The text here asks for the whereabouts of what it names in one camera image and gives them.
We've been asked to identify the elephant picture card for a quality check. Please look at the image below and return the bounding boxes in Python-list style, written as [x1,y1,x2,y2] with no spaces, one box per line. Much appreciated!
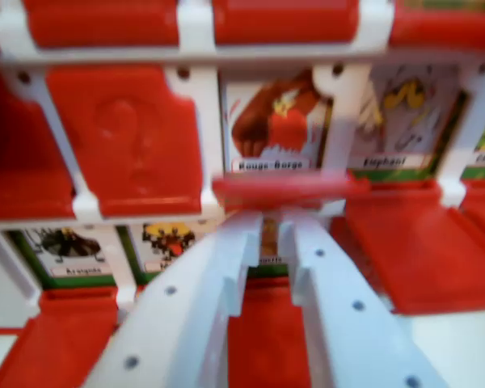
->
[347,64,472,182]

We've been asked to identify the spider picture card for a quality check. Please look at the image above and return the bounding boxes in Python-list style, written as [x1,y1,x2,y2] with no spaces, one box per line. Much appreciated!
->
[6,226,118,290]

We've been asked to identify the robin picture card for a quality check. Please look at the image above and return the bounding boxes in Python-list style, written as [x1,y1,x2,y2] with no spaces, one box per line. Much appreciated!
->
[221,68,335,175]

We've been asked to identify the red flap with question mark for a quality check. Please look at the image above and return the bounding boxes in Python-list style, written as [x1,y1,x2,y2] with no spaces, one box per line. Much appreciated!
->
[44,65,205,220]

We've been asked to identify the red and white game board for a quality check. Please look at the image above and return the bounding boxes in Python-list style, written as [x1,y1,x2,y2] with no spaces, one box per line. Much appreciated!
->
[0,0,485,388]

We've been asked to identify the red flap of elephant card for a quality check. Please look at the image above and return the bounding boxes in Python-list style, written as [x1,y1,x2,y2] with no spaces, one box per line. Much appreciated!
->
[330,180,476,315]

